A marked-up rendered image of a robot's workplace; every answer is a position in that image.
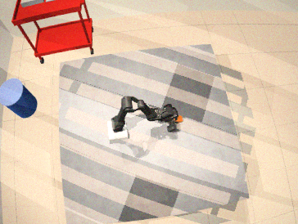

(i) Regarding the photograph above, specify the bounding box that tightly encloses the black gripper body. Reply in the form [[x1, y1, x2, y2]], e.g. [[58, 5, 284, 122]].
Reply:
[[161, 104, 177, 132]]

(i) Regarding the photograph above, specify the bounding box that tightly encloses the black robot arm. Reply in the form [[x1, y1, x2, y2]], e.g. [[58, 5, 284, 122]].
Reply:
[[111, 96, 178, 133]]

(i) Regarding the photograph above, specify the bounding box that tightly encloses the orange block with dark square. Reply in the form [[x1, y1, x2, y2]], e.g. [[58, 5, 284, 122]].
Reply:
[[174, 115, 183, 123]]

